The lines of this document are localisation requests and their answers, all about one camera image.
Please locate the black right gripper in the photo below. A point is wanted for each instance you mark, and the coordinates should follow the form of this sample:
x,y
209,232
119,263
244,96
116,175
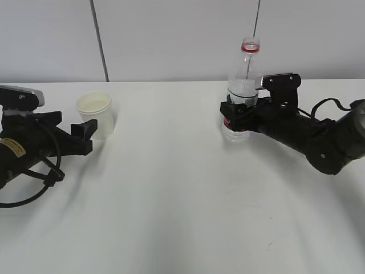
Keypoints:
x,y
268,117

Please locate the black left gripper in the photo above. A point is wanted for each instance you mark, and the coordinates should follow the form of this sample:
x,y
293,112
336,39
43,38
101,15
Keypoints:
x,y
36,136

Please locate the Nongfu Spring water bottle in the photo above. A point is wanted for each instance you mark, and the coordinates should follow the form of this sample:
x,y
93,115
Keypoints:
x,y
245,69

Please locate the white paper cup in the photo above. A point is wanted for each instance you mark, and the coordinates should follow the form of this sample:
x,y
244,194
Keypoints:
x,y
97,105

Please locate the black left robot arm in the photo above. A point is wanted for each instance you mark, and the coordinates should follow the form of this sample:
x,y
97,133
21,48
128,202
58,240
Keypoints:
x,y
10,169

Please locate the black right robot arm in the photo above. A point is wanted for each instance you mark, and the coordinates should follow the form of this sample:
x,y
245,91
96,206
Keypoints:
x,y
327,144

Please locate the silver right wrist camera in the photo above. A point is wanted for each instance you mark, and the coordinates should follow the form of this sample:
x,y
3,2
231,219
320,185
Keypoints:
x,y
282,88

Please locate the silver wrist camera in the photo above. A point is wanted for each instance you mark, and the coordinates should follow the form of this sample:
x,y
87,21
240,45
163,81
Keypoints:
x,y
20,100
282,88

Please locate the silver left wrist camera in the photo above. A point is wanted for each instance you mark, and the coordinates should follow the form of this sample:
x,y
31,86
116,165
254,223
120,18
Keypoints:
x,y
20,100

